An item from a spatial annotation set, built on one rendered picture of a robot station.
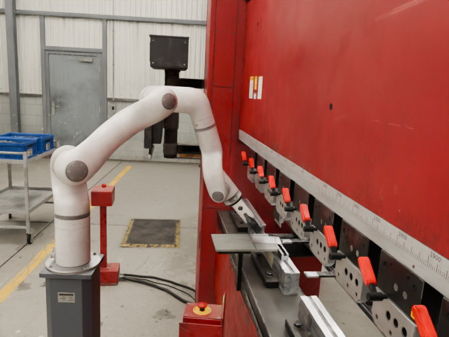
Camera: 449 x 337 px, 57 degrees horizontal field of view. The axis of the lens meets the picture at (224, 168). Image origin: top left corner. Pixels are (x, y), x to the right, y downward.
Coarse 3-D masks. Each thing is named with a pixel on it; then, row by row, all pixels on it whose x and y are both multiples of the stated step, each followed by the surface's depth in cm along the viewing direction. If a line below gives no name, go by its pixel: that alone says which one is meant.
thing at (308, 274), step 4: (304, 272) 152; (308, 272) 151; (312, 272) 152; (316, 272) 152; (320, 272) 152; (324, 272) 152; (328, 272) 152; (332, 272) 153; (308, 276) 149; (312, 276) 149; (316, 276) 149; (320, 276) 149; (324, 276) 150; (328, 276) 150; (332, 276) 150
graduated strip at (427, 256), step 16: (256, 144) 208; (288, 160) 154; (304, 176) 136; (336, 192) 111; (352, 208) 101; (368, 224) 93; (384, 224) 87; (400, 240) 81; (416, 256) 76; (432, 256) 71; (448, 272) 67
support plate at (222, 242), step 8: (216, 240) 179; (224, 240) 180; (232, 240) 180; (240, 240) 181; (248, 240) 181; (216, 248) 170; (224, 248) 171; (232, 248) 171; (240, 248) 172; (248, 248) 172; (264, 248) 173; (272, 248) 174
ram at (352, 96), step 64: (256, 0) 216; (320, 0) 126; (384, 0) 89; (448, 0) 69; (256, 64) 212; (320, 64) 125; (384, 64) 88; (448, 64) 68; (256, 128) 209; (320, 128) 123; (384, 128) 88; (448, 128) 68; (320, 192) 122; (384, 192) 87; (448, 192) 68; (448, 256) 67
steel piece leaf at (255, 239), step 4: (252, 236) 186; (256, 236) 186; (260, 236) 186; (264, 236) 187; (252, 240) 178; (256, 240) 181; (260, 240) 181; (264, 240) 182; (268, 240) 182; (272, 240) 182
